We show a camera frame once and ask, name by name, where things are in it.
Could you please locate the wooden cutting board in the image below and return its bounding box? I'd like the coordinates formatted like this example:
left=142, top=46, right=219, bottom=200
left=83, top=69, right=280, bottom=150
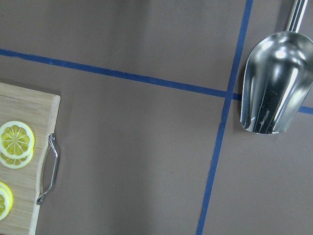
left=0, top=83, right=61, bottom=235

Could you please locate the metal scoop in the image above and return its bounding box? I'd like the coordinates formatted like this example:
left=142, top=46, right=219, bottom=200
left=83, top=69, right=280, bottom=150
left=240, top=0, right=313, bottom=134

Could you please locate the upper top lemon slice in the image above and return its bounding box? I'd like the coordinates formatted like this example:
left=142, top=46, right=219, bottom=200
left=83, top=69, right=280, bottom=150
left=0, top=121, right=35, bottom=159

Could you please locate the lemon slice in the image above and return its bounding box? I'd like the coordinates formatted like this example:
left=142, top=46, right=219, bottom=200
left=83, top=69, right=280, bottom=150
left=0, top=121, right=35, bottom=159
left=0, top=149, right=34, bottom=169
left=0, top=182, right=14, bottom=220

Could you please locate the upper bottom lemon slice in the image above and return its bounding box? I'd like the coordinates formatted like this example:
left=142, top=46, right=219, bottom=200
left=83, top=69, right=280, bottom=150
left=0, top=149, right=34, bottom=169

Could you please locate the lower lemon slice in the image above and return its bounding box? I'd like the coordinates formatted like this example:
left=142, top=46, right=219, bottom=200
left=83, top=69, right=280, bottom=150
left=0, top=182, right=14, bottom=220

